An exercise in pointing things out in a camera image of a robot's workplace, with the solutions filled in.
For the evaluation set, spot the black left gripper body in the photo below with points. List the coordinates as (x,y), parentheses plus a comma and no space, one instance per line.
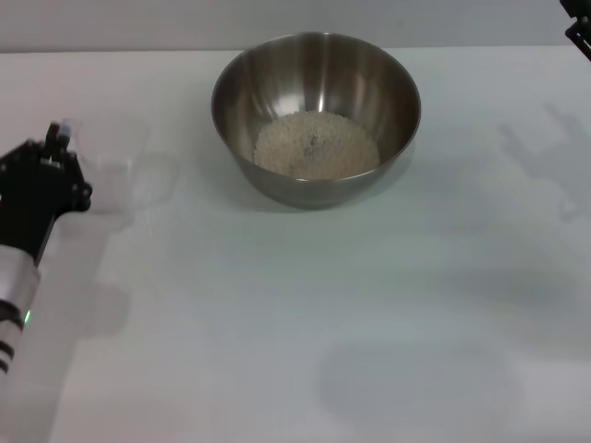
(32,194)

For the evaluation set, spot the clear plastic measuring cup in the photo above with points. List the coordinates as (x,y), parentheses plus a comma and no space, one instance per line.
(131,177)

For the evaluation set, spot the stainless steel mixing bowl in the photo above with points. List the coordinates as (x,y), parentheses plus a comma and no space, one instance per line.
(318,92)

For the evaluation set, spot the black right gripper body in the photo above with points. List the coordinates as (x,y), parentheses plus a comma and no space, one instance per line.
(577,8)

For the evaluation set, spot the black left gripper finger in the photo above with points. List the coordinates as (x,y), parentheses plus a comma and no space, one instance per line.
(59,138)

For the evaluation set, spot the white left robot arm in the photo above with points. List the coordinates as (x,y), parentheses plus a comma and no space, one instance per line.
(14,300)

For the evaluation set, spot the white rice grains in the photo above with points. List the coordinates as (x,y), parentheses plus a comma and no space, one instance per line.
(323,147)

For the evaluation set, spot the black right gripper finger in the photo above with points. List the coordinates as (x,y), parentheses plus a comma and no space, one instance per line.
(582,39)

